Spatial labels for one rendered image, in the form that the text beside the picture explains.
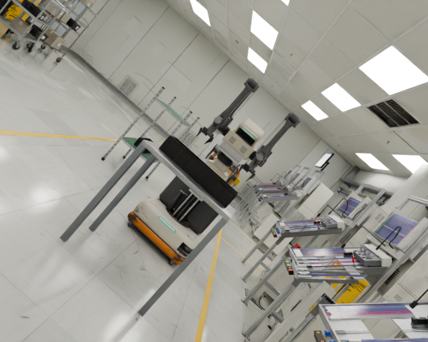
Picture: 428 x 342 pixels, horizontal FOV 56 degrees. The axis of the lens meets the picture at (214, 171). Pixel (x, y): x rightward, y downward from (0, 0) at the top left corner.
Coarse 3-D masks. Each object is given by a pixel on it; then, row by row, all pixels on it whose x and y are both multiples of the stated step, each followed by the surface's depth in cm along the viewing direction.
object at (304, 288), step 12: (300, 288) 395; (312, 288) 372; (288, 300) 399; (300, 300) 374; (288, 312) 377; (276, 324) 381; (312, 324) 336; (288, 336) 340; (300, 336) 337; (312, 336) 337
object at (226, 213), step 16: (144, 144) 241; (160, 144) 280; (128, 160) 242; (160, 160) 240; (112, 176) 244; (112, 208) 286; (224, 208) 248; (80, 224) 248; (96, 224) 288; (224, 224) 235; (64, 240) 247; (208, 240) 237; (192, 256) 238; (176, 272) 239; (160, 288) 240
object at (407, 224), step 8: (392, 216) 378; (400, 216) 364; (392, 224) 366; (400, 224) 353; (408, 224) 341; (416, 224) 330; (376, 232) 381; (384, 232) 368; (400, 232) 343; (408, 232) 332; (400, 240) 333
